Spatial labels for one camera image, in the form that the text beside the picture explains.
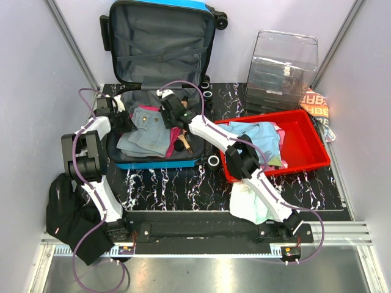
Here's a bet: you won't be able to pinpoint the magenta pink cloth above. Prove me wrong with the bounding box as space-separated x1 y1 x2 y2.
140 105 181 158

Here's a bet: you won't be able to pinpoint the light denim shorts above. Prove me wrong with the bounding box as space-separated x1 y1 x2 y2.
117 107 170 158

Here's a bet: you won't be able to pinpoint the blue hard-shell suitcase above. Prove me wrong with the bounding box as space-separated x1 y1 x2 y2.
99 0 229 170

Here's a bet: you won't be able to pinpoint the light blue t-shirt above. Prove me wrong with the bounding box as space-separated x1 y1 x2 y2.
221 121 283 167

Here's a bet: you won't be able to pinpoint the pink camouflage garment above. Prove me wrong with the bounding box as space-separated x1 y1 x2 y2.
273 123 288 169

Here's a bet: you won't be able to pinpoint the clear plastic drawer organizer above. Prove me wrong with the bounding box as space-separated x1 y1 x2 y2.
244 30 318 114

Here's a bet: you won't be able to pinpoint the red plastic tray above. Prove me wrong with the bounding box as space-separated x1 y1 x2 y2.
215 109 331 176

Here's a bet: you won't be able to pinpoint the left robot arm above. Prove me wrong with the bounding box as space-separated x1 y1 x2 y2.
61 95 137 242

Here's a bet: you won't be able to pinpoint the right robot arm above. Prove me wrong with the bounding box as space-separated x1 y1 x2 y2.
156 90 303 242

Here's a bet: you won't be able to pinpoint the black round compact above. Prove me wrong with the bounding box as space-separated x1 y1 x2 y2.
174 139 185 152

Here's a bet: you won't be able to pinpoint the black cloth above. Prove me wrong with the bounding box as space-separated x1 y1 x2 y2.
46 173 114 266

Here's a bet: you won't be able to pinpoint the white mint cloth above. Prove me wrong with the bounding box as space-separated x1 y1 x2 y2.
229 182 274 225

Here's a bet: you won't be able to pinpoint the orange white printed bag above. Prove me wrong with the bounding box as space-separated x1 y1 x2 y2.
299 88 336 143

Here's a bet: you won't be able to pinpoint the black marble pattern mat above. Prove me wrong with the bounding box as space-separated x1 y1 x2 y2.
108 82 352 221

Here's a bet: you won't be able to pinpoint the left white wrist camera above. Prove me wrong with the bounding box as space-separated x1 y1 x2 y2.
112 95 126 112

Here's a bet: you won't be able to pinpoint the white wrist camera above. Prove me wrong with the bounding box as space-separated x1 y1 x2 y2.
112 95 126 112
156 89 174 99

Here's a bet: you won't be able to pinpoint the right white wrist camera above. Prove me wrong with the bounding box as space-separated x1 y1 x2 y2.
156 89 174 99

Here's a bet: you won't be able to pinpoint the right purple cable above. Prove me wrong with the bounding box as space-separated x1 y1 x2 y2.
158 81 325 265

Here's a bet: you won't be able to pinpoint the purple cable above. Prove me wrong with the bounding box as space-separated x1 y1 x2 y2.
72 87 131 291
158 81 325 265

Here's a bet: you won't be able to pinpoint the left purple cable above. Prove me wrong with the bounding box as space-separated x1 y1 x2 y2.
72 87 131 291

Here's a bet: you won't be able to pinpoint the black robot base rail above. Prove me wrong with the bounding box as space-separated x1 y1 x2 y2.
126 211 314 258

